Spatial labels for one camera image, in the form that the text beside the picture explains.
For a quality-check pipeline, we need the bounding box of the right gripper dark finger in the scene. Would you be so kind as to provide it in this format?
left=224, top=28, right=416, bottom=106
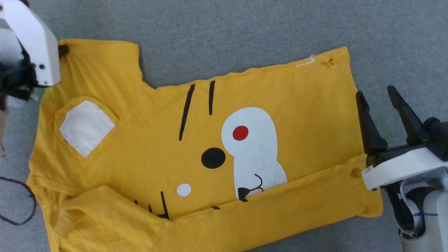
left=355, top=90, right=389, bottom=155
left=387, top=85, right=426, bottom=145

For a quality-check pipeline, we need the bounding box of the grey fabric sofa cushion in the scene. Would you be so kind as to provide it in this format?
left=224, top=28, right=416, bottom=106
left=0, top=0, right=448, bottom=252

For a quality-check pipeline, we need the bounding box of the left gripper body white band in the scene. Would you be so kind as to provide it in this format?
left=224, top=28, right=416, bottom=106
left=0, top=0, right=62, bottom=87

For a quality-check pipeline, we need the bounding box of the yellow cartoon face t-shirt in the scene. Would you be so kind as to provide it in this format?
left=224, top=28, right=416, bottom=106
left=26, top=38, right=384, bottom=252

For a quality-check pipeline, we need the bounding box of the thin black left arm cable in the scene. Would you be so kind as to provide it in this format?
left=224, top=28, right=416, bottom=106
left=0, top=176, right=37, bottom=226

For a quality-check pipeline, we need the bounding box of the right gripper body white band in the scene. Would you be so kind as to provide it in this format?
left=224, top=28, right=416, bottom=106
left=361, top=141, right=448, bottom=191

